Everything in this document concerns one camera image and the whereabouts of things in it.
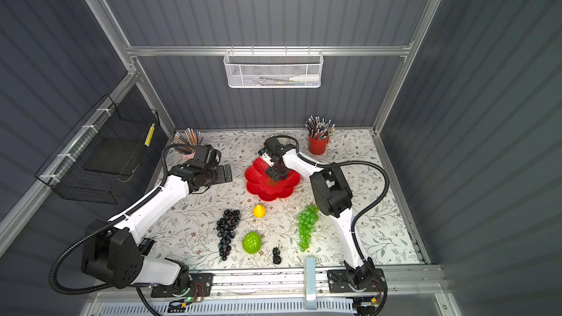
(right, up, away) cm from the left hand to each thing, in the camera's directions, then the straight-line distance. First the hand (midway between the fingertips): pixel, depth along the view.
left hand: (220, 174), depth 86 cm
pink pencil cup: (-18, +7, +12) cm, 23 cm away
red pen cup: (+42, +11, +18) cm, 47 cm away
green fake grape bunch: (+34, -18, -2) cm, 39 cm away
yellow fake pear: (+16, -15, +1) cm, 22 cm away
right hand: (+23, 0, +15) cm, 28 cm away
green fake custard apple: (+14, -24, -9) cm, 29 cm away
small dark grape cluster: (+23, -29, -9) cm, 38 cm away
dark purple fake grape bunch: (+3, -22, -4) cm, 22 cm away
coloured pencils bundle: (-18, +15, +15) cm, 28 cm away
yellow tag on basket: (-27, +15, -3) cm, 31 cm away
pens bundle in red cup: (+41, +19, +11) cm, 47 cm away
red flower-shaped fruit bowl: (+16, -7, +12) cm, 21 cm away
